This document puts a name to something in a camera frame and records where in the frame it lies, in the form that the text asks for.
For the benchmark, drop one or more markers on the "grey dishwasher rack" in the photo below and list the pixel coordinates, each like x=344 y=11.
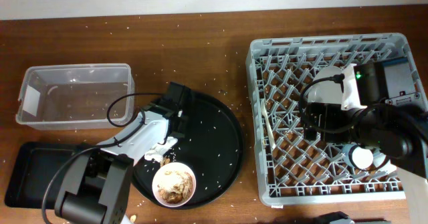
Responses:
x=300 y=171

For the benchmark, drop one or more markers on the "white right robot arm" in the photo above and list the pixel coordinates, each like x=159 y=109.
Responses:
x=399 y=133

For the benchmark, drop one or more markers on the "clear plastic bin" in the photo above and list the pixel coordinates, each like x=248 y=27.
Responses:
x=75 y=96

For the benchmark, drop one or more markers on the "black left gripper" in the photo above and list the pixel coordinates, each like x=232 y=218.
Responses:
x=180 y=133

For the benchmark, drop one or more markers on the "grey plate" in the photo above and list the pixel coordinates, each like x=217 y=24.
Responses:
x=326 y=92

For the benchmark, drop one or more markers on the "peanut on table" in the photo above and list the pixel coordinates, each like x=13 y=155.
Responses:
x=133 y=218

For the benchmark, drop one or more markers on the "black rectangular tray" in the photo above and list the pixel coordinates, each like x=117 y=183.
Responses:
x=35 y=165

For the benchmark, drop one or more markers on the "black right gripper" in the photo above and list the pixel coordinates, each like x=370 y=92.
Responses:
x=330 y=114

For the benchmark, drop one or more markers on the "light blue cup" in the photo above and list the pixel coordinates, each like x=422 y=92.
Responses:
x=356 y=156

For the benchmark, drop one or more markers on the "white bowl with food scraps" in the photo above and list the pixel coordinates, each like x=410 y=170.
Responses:
x=174 y=184

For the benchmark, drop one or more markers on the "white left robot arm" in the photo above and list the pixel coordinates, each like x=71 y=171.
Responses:
x=96 y=184

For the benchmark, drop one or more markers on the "white plastic fork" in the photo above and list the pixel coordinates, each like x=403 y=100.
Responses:
x=264 y=113

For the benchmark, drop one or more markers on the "white tissue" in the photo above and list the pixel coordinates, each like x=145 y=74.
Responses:
x=156 y=153

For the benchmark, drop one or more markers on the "round black tray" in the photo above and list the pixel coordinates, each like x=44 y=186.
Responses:
x=213 y=148

